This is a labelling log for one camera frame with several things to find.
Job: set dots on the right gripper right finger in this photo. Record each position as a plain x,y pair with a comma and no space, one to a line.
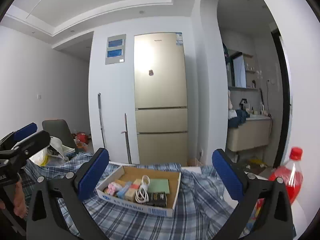
275,217

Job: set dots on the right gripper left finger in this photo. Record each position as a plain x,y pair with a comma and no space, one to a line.
45,219

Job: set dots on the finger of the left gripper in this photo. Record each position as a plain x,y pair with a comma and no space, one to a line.
26,149
19,135

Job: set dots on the pink plush toy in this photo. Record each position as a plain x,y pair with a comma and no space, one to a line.
113,188

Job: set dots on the light blue tissue pack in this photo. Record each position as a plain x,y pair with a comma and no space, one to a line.
122,192

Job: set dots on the gold red cigarette carton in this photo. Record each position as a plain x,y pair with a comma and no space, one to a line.
130,194

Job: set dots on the black tissue pack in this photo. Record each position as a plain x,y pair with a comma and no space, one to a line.
158,199

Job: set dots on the green rectangular sponge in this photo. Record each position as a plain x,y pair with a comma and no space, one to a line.
158,186

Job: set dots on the gold box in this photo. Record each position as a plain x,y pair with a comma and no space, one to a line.
122,183

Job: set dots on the person's left hand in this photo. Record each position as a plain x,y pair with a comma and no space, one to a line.
20,208

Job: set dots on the blue red yellow bag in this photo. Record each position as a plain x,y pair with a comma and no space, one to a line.
254,214

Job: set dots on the grey chair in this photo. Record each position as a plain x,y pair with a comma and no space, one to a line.
59,128

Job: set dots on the white plastic bag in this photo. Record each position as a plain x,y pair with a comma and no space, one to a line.
53,155

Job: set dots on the red soda bottle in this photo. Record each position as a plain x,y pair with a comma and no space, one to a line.
291,173

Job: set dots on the bathroom vanity cabinet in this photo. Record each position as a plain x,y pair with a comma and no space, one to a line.
255,132

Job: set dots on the blue clothes on vanity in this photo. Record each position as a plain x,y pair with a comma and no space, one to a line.
239,119

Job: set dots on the shallow cardboard box tray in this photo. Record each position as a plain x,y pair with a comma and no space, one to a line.
131,173

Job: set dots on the beige refrigerator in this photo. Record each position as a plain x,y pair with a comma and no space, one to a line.
161,106

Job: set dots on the mop handle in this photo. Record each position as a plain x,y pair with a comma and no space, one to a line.
101,120

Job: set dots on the broom handle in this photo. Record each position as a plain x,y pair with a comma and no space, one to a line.
126,133

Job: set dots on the grey wall panel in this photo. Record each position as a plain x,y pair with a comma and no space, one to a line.
115,49

